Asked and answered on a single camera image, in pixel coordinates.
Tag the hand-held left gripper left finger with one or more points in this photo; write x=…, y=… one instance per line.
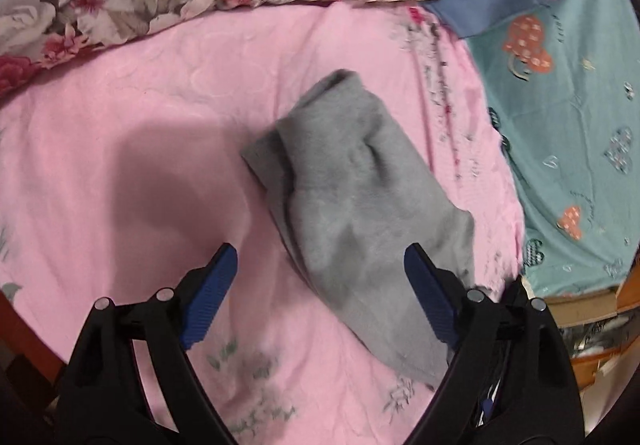
x=210, y=296

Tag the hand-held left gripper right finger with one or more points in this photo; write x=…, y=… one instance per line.
x=431, y=296

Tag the wooden display cabinet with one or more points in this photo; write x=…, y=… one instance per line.
x=592, y=307

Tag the grey pants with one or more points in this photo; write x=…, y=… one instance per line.
x=350, y=205

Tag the teal heart print cloth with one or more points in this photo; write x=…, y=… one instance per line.
x=565, y=125

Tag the pink floral bedsheet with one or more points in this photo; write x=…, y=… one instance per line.
x=125, y=100

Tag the wooden bed frame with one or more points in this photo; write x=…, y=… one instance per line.
x=25, y=360

